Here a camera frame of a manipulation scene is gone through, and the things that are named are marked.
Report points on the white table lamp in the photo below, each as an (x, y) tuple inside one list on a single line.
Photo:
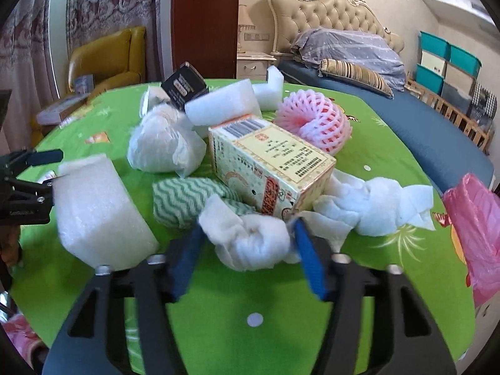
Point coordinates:
[(246, 27)]

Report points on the beige tufted headboard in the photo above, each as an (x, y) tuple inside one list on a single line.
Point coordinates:
[(332, 11)]

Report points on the white foam corner piece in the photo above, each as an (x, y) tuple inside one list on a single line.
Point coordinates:
[(271, 88)]

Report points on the lace patterned curtain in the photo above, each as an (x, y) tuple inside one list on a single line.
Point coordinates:
[(97, 4)]

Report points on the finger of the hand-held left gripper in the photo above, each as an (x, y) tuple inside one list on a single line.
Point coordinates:
[(37, 192), (45, 157)]

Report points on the large white foam block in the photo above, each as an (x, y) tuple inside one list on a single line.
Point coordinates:
[(97, 215)]

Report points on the checkered bag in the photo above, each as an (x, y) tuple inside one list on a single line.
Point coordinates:
[(484, 101)]

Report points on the yellow armchair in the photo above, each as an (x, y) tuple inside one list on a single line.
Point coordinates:
[(113, 58)]

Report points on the wall switch panel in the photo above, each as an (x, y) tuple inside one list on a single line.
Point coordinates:
[(256, 36)]

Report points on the crumpled white plastic wrap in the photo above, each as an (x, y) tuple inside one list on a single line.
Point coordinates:
[(164, 146)]

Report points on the flat cardboard box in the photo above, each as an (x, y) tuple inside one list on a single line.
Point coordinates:
[(62, 108)]

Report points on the black printed box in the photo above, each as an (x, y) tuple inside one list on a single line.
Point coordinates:
[(183, 86)]

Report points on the white foam slab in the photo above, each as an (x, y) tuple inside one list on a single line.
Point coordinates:
[(222, 103)]

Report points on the pink patterned cloth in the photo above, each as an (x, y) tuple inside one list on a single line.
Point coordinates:
[(19, 338)]

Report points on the striped pillow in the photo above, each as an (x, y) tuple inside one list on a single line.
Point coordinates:
[(357, 76)]

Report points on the printed beige carton box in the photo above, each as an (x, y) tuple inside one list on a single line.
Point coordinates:
[(269, 164)]

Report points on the stack of storage boxes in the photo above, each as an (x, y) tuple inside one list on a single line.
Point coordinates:
[(445, 70)]

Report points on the cream nightstand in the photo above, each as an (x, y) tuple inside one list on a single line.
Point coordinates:
[(254, 64)]

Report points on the green wavy striped cloth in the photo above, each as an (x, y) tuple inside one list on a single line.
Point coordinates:
[(181, 201)]

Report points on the bed with blue cover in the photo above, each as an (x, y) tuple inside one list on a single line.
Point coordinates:
[(422, 125)]

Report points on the white tissue wad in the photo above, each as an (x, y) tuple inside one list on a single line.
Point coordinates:
[(250, 238)]

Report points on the crumpled white paper towel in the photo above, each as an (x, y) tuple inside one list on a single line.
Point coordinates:
[(375, 207)]

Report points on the wooden crib rail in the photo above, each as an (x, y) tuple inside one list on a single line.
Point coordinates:
[(461, 119)]

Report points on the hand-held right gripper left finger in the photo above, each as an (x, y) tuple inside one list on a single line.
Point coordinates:
[(186, 259)]

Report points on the green printed tablecloth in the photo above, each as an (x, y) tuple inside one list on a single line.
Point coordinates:
[(234, 293)]

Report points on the blue grey duvet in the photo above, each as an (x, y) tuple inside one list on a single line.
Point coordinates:
[(351, 50)]

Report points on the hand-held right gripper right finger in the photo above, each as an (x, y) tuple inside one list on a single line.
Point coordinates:
[(308, 259)]

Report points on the pink foam fruit net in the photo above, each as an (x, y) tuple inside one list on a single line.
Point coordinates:
[(312, 119)]

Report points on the dark red wooden panel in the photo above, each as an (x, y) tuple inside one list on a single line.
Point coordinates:
[(205, 23)]

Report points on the pink bag lined bin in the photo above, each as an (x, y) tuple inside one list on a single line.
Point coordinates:
[(478, 234)]

